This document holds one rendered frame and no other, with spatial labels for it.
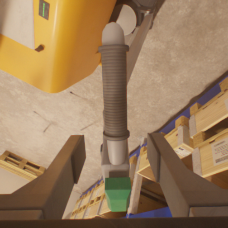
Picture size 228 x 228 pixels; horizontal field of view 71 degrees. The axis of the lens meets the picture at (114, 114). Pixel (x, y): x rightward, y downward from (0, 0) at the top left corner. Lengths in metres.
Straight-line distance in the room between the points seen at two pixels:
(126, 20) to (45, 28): 0.52
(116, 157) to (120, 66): 0.13
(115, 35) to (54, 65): 0.67
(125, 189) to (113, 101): 0.13
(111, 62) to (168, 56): 1.44
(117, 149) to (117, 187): 0.05
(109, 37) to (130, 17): 0.89
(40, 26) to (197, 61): 1.31
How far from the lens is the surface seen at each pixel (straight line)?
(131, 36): 1.30
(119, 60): 0.21
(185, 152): 1.78
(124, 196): 0.25
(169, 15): 1.53
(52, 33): 0.78
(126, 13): 1.10
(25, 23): 0.84
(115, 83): 0.21
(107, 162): 0.26
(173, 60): 1.66
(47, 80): 0.94
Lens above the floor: 1.50
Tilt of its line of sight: 43 degrees down
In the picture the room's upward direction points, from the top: 158 degrees counter-clockwise
